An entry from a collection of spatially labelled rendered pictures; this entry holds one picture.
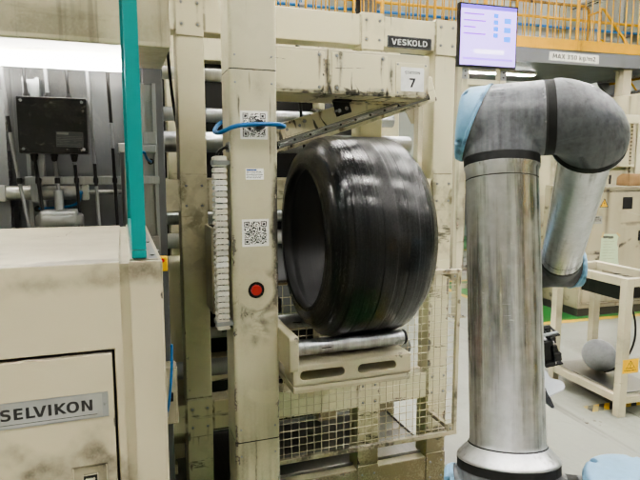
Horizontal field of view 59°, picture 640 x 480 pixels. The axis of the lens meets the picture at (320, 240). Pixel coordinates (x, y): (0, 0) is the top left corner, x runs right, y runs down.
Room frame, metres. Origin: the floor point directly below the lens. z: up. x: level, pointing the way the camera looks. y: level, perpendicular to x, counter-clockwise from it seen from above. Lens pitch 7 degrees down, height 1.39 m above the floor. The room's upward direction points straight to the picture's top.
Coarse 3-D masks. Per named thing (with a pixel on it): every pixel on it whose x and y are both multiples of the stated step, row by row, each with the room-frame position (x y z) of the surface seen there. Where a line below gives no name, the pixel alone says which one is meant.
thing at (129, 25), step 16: (128, 0) 0.75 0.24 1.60; (128, 16) 0.75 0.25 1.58; (128, 32) 0.75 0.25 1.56; (128, 48) 0.75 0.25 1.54; (128, 64) 0.75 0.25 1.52; (128, 80) 0.74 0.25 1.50; (128, 96) 0.74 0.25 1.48; (128, 112) 0.74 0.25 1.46; (128, 128) 0.74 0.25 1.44; (128, 144) 0.74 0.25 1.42; (128, 160) 1.25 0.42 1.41; (128, 176) 1.25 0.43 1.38; (128, 192) 1.25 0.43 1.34; (128, 208) 1.25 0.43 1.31; (144, 208) 0.75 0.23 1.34; (128, 224) 1.13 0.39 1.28; (144, 224) 0.75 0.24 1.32; (144, 240) 0.75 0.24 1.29; (144, 256) 0.75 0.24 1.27
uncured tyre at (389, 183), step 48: (336, 144) 1.57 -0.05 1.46; (384, 144) 1.61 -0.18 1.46; (288, 192) 1.82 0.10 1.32; (336, 192) 1.45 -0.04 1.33; (384, 192) 1.46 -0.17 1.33; (288, 240) 1.86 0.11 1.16; (336, 240) 1.42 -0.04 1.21; (384, 240) 1.42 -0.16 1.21; (432, 240) 1.48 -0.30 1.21; (336, 288) 1.44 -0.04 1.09; (384, 288) 1.44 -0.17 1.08
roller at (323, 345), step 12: (336, 336) 1.54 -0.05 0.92; (348, 336) 1.55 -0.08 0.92; (360, 336) 1.56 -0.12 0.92; (372, 336) 1.57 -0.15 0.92; (384, 336) 1.58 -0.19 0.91; (396, 336) 1.59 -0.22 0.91; (300, 348) 1.49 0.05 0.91; (312, 348) 1.50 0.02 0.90; (324, 348) 1.51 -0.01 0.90; (336, 348) 1.52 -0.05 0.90; (348, 348) 1.54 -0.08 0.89; (360, 348) 1.55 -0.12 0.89
